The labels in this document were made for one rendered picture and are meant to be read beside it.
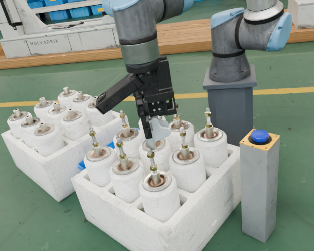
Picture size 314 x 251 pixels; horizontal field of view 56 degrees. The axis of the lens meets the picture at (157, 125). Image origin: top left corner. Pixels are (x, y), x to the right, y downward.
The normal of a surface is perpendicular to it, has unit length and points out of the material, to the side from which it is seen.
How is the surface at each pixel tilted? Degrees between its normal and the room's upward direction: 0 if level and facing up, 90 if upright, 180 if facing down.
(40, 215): 0
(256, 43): 111
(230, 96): 90
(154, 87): 90
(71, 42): 90
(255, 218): 90
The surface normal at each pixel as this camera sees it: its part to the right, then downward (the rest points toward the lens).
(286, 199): -0.16, -0.86
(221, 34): -0.66, 0.46
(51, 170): 0.71, 0.25
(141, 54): 0.15, 0.47
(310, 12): -0.22, 0.51
